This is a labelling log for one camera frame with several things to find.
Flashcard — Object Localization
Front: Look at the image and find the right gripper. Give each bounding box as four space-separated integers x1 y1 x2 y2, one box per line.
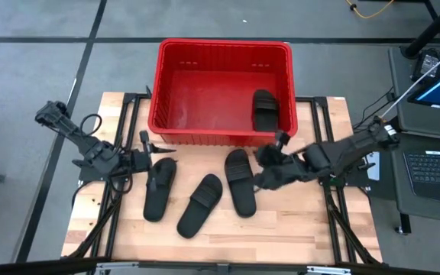
253 130 311 191

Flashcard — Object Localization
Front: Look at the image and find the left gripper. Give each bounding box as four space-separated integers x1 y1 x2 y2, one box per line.
119 146 177 192

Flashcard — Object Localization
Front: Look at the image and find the black rubber slide sandal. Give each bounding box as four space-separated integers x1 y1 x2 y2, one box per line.
142 157 178 223
224 148 257 218
251 89 281 133
176 173 224 240

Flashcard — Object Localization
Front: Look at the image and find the red plastic bin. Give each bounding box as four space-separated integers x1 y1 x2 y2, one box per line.
147 37 299 148

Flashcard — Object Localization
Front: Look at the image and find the white label plate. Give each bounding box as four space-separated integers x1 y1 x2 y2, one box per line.
367 151 381 181

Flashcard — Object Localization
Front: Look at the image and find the laptop computer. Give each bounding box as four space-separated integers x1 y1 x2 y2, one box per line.
387 44 440 235

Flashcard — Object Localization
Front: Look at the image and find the black laptop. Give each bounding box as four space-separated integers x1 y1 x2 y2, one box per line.
402 147 440 206

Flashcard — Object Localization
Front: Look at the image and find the black power adapter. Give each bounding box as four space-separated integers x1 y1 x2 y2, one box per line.
410 48 440 83

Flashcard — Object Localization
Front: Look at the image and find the black stand pole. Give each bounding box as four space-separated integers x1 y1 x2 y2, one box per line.
401 0 440 59

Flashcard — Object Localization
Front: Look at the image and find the black aluminium frame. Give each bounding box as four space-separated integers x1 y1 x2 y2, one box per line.
0 86 440 275

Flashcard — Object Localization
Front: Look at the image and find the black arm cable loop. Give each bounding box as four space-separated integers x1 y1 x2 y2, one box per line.
79 113 103 138

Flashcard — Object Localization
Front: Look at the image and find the silver corner bracket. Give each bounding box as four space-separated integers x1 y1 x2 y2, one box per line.
95 261 141 275
306 265 353 275

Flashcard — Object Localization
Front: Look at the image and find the black floor cable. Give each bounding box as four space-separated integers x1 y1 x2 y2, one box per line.
351 86 396 133

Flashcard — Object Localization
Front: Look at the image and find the yellow cable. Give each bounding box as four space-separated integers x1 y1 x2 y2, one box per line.
345 0 396 20

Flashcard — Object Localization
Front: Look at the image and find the white cable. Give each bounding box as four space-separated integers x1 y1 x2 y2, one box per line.
380 42 440 119

